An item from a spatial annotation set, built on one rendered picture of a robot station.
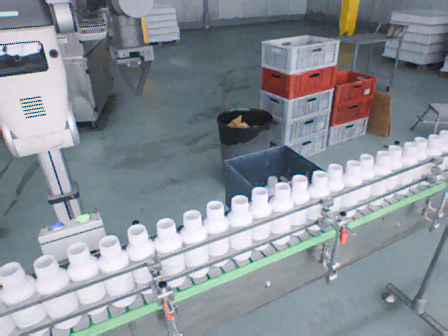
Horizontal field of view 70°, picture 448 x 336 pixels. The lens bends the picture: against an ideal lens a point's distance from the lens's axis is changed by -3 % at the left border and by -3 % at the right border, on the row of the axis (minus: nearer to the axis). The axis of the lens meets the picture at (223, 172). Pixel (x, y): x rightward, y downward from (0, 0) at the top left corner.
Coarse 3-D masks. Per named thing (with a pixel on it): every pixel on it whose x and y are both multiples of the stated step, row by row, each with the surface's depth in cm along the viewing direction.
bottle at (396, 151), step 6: (390, 150) 95; (396, 150) 94; (390, 156) 95; (396, 156) 95; (390, 162) 96; (396, 162) 95; (396, 168) 95; (390, 180) 98; (396, 180) 98; (390, 186) 99; (384, 198) 101
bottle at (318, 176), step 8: (312, 176) 84; (320, 176) 86; (312, 184) 85; (320, 184) 83; (312, 192) 84; (320, 192) 83; (328, 192) 84; (312, 200) 85; (312, 208) 86; (320, 208) 85; (312, 216) 87; (320, 216) 87
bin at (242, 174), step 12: (252, 156) 141; (264, 156) 144; (276, 156) 147; (288, 156) 147; (300, 156) 139; (228, 168) 134; (240, 168) 141; (252, 168) 144; (264, 168) 147; (276, 168) 151; (288, 168) 149; (300, 168) 141; (312, 168) 134; (228, 180) 137; (240, 180) 126; (252, 180) 147; (264, 180) 151; (228, 192) 140; (240, 192) 129; (228, 204) 144
